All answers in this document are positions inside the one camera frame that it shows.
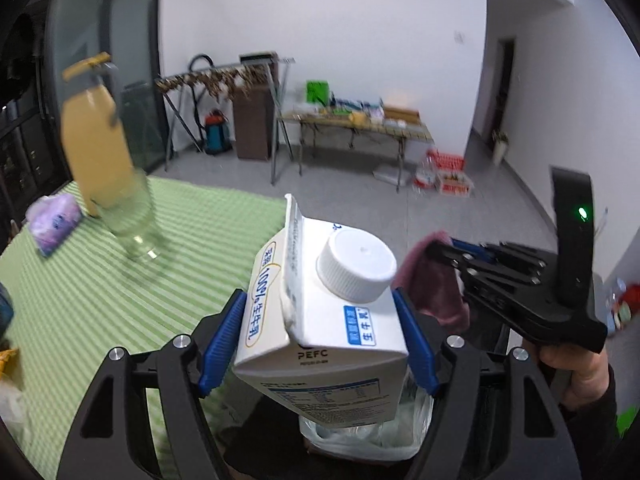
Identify white blue milk carton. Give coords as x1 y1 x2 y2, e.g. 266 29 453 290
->
233 195 408 428

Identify cluttered side table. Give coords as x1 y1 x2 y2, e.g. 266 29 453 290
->
274 79 433 191

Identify folding drying rack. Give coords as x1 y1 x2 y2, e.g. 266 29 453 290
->
153 56 296 186

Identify purple tissue pack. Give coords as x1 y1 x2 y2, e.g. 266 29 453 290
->
26 193 84 257

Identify green checkered tablecloth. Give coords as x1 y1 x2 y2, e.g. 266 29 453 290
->
1 178 285 479

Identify pink knitted cloth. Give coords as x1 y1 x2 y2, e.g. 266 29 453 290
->
392 231 470 334

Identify brown cabinet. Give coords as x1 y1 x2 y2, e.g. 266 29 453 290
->
232 51 279 160

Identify yellow snack bag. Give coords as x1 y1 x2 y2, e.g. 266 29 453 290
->
0 348 20 376

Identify red boxes on floor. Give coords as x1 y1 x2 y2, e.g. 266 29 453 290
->
412 148 474 197

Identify person's right hand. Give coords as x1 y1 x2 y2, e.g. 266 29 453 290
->
523 340 610 411

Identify yellow thermos jug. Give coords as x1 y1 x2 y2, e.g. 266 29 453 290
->
61 52 134 218

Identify white plastic bag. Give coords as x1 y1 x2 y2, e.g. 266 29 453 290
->
298 378 434 462

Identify black trash bin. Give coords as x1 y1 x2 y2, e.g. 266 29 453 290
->
224 387 435 479

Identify clear drinking glass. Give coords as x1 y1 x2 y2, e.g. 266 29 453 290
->
91 169 165 261

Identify dark glass sliding door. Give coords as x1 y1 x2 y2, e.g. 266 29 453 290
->
0 0 170 221

